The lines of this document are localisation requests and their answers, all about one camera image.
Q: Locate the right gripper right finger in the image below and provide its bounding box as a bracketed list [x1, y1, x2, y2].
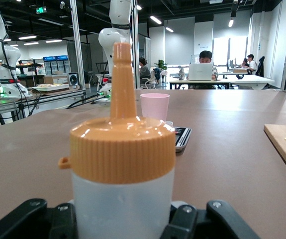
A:
[161, 199, 262, 239]

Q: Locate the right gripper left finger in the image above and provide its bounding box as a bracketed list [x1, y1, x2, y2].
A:
[0, 198, 79, 239]

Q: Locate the translucent sauce bottle orange cap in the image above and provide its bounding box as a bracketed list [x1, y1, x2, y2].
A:
[58, 42, 177, 239]

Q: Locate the pink plastic cup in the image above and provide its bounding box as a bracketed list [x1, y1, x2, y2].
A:
[140, 93, 170, 122]

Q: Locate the silver digital kitchen scale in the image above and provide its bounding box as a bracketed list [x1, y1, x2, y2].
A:
[161, 120, 192, 153]

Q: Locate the bamboo cutting board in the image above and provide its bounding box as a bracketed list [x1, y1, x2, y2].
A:
[264, 123, 286, 187]

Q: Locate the white tray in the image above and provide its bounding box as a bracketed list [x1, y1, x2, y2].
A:
[34, 83, 70, 92]

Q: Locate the cardboard box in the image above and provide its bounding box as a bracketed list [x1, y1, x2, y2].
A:
[44, 75, 69, 85]

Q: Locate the white office desk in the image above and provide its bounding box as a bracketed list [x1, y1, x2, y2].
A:
[169, 74, 276, 90]

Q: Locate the white laptop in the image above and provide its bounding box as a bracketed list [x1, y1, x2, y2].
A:
[189, 62, 213, 81]

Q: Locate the glass door drinks fridge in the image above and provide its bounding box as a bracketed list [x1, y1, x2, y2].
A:
[43, 55, 70, 75]

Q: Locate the seated person white shirt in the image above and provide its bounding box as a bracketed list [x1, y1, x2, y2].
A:
[246, 53, 258, 75]

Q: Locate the black office chair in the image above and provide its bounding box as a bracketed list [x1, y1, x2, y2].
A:
[256, 56, 267, 77]

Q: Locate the dark-haired man behind laptop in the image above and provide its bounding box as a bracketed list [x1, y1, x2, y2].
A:
[198, 50, 219, 82]

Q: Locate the green potted plant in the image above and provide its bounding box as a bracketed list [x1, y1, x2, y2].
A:
[157, 59, 169, 72]

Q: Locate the seated woman grey top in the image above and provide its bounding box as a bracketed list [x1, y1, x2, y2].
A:
[139, 57, 151, 87]

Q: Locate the aluminium frame side table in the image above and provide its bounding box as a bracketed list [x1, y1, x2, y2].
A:
[0, 88, 88, 131]

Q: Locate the black base cable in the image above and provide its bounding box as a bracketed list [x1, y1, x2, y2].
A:
[67, 92, 105, 110]

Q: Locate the aluminium post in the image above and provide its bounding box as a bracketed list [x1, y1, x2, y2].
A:
[69, 0, 87, 92]
[132, 0, 141, 89]

